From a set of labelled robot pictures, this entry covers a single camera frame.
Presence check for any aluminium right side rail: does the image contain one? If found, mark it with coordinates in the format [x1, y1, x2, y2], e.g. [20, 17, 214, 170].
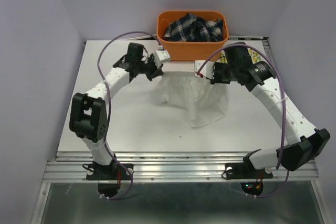
[262, 37, 274, 64]

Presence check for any orange plastic basket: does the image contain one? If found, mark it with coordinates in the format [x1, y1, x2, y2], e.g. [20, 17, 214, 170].
[156, 10, 229, 61]

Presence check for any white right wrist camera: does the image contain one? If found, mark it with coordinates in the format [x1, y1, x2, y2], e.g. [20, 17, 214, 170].
[194, 60, 214, 80]

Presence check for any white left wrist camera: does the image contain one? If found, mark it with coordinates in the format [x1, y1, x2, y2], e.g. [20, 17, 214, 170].
[153, 50, 171, 69]

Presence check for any dark plaid skirt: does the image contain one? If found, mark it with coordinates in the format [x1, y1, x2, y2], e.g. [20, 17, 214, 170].
[163, 13, 224, 42]

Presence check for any aluminium front rail frame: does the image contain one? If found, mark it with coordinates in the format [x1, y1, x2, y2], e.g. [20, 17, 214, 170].
[41, 150, 320, 183]

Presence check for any lemon print skirt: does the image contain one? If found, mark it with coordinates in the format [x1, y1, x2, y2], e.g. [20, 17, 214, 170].
[216, 49, 262, 63]

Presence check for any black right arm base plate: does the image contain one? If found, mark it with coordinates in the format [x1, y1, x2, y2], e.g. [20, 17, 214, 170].
[222, 162, 273, 180]

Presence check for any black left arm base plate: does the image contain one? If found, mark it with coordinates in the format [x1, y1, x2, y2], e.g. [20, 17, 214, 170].
[82, 162, 131, 181]

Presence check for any white skirt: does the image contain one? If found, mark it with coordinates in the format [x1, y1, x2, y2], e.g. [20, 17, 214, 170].
[154, 62, 229, 128]

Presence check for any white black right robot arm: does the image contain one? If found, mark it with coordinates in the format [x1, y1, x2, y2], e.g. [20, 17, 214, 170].
[205, 43, 330, 179]

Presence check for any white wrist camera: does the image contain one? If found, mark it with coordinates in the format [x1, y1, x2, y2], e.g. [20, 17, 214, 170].
[194, 60, 214, 80]
[153, 50, 171, 69]

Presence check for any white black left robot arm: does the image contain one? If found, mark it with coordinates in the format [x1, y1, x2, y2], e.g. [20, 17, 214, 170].
[69, 42, 171, 180]

